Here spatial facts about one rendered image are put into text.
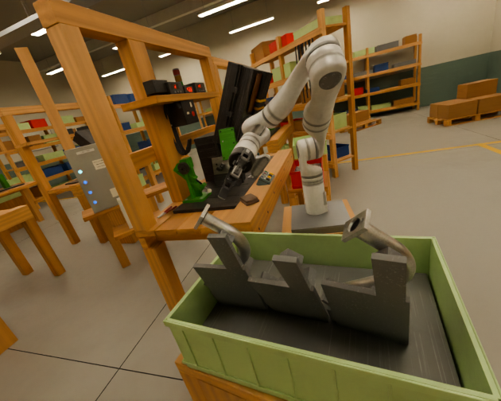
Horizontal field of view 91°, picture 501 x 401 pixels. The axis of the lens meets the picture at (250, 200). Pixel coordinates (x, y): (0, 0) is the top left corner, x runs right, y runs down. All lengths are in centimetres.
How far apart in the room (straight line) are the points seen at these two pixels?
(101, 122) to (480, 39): 1099
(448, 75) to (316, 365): 1084
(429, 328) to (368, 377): 26
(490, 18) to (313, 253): 1093
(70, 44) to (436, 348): 157
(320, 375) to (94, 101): 130
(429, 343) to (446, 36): 1066
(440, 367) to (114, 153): 136
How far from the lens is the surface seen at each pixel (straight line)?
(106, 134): 137
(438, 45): 1100
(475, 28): 1134
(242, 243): 58
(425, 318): 76
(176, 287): 169
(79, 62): 141
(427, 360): 69
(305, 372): 58
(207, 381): 79
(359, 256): 85
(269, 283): 56
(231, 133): 172
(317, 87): 71
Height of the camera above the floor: 139
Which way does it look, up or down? 21 degrees down
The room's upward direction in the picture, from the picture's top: 13 degrees counter-clockwise
